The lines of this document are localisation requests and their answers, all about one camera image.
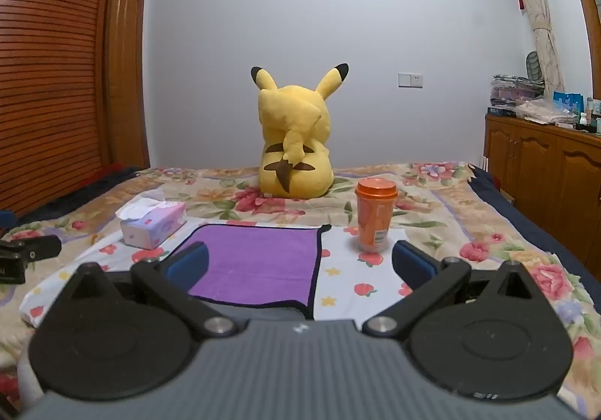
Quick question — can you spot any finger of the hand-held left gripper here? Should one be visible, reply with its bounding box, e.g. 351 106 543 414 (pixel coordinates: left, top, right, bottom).
0 235 63 286

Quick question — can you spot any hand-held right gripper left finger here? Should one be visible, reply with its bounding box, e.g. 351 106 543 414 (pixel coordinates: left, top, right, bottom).
61 242 239 338

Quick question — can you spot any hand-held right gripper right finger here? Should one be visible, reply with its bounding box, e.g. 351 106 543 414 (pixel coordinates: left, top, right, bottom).
361 240 545 337

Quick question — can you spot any purple towel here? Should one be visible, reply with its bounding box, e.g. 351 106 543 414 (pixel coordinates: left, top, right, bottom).
165 223 332 320

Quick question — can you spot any pink tissue box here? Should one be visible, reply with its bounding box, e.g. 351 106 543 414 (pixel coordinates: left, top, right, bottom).
115 197 188 250

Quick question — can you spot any orange lidded cup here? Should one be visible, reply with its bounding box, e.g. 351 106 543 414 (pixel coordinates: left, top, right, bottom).
354 177 398 254

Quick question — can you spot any white fruit print cloth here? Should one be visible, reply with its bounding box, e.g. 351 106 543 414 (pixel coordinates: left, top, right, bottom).
20 219 414 328

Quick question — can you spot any dark blue blanket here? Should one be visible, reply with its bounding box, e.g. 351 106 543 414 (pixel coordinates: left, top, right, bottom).
467 164 601 299

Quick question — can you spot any wooden cabinet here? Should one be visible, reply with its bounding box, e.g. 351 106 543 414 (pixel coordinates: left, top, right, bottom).
483 114 601 269

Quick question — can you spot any yellow plush toy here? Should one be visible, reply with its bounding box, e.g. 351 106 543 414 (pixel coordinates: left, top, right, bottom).
250 63 350 200

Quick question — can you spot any wooden louvered wardrobe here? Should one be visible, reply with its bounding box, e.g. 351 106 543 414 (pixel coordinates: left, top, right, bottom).
0 0 151 217

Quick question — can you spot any stack of folded fabrics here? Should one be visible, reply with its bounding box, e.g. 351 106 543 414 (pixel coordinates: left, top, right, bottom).
488 74 546 115

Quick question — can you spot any wooden door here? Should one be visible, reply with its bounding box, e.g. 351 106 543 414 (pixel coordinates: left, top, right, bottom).
104 0 151 167

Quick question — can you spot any blue gift bag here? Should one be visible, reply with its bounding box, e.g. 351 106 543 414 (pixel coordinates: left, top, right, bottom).
552 92 584 118

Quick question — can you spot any patterned curtain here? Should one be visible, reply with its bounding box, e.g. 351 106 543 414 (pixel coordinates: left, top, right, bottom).
496 0 565 98

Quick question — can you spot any wooden window frame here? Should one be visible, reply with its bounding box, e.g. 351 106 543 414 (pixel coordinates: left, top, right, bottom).
559 0 601 101

